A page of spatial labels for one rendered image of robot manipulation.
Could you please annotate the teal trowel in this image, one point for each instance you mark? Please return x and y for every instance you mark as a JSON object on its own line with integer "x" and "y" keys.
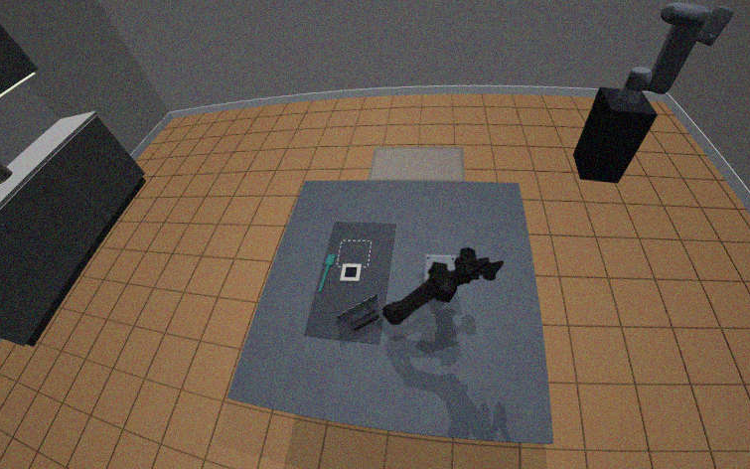
{"x": 329, "y": 261}

